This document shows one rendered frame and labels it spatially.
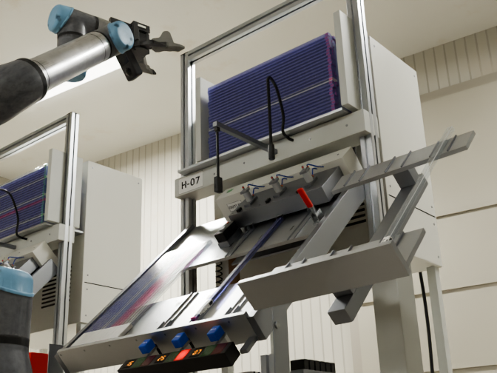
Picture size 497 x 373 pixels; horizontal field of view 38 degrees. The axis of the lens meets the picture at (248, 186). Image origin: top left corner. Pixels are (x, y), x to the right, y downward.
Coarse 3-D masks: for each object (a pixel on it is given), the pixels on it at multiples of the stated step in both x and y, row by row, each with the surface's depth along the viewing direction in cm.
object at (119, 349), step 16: (208, 320) 161; (224, 320) 158; (240, 320) 156; (128, 336) 177; (144, 336) 173; (160, 336) 170; (192, 336) 165; (240, 336) 158; (64, 352) 192; (80, 352) 189; (96, 352) 185; (112, 352) 182; (128, 352) 179; (160, 352) 174; (80, 368) 192; (96, 368) 188
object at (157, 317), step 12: (216, 288) 184; (228, 288) 179; (168, 300) 193; (180, 300) 188; (192, 300) 184; (204, 300) 180; (216, 300) 175; (228, 300) 172; (240, 300) 168; (156, 312) 189; (168, 312) 185; (180, 312) 180; (192, 312) 176; (216, 312) 169; (228, 312) 164; (144, 324) 186; (156, 324) 181; (168, 324) 176
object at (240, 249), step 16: (320, 208) 200; (208, 224) 243; (288, 224) 201; (304, 224) 194; (192, 240) 235; (208, 240) 226; (240, 240) 210; (256, 240) 203; (272, 240) 196; (288, 240) 189; (304, 240) 196; (208, 256) 211; (224, 256) 203; (240, 256) 210; (256, 256) 204
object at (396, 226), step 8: (448, 128) 156; (448, 136) 153; (440, 144) 150; (440, 152) 148; (432, 160) 145; (424, 168) 143; (432, 168) 143; (424, 176) 140; (416, 184) 138; (424, 184) 139; (416, 192) 136; (408, 200) 134; (408, 208) 132; (400, 216) 129; (392, 224) 128; (400, 224) 128; (392, 232) 125
